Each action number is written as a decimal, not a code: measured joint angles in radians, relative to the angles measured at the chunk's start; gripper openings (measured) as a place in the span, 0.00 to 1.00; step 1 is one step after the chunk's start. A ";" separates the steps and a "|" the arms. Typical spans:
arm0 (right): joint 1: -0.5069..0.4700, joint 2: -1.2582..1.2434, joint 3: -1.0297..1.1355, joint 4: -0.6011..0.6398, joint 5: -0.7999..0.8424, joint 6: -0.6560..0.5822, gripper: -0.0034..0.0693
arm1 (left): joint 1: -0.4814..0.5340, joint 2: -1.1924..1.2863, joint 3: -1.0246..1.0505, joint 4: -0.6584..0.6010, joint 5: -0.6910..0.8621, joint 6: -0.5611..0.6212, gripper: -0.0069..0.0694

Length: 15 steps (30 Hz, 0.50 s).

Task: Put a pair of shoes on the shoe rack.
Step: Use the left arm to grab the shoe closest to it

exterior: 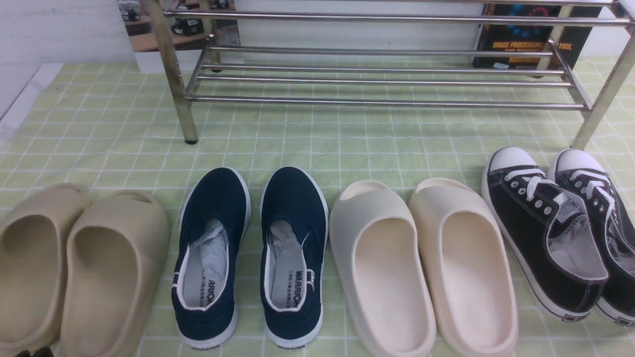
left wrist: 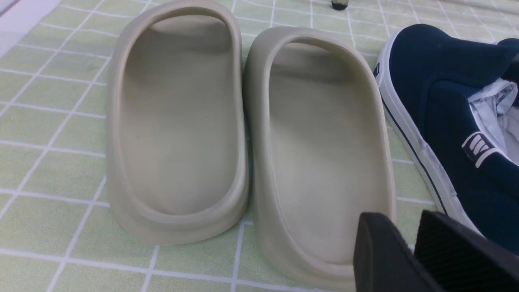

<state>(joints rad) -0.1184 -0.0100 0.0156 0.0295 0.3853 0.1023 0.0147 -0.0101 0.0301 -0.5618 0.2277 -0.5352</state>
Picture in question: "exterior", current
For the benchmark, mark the black right canvas sneaker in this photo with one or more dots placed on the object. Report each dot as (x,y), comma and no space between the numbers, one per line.
(578,172)

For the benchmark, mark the metal shoe rack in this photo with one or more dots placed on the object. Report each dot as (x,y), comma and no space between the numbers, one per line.
(552,72)

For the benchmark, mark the dark image processing book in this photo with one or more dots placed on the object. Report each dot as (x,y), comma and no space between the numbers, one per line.
(516,38)

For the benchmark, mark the tan left slipper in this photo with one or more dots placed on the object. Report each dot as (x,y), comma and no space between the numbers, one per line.
(33,266)

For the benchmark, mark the tan right slipper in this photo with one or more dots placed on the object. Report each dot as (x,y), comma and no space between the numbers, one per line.
(116,253)

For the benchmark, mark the green checked floor cloth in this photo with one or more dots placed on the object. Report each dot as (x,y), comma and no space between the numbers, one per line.
(108,127)

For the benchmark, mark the navy slip-on shoe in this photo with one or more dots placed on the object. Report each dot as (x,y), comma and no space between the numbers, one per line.
(214,220)
(294,223)

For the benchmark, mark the black left canvas sneaker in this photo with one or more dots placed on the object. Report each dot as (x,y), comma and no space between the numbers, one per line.
(548,230)

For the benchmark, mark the tan slipper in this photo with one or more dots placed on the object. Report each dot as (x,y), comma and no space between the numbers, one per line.
(116,253)
(33,266)

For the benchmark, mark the cream slipper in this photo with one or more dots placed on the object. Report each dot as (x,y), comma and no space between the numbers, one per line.
(374,241)
(466,268)

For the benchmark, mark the cream left slipper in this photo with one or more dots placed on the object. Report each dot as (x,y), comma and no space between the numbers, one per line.
(374,241)

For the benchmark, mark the black canvas sneaker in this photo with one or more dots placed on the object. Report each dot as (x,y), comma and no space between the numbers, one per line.
(578,172)
(548,230)

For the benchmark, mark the cream right slipper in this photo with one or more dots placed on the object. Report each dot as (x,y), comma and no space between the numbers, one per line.
(466,268)

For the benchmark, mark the photo poster on wall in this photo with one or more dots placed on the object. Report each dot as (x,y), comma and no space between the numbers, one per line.
(187,33)

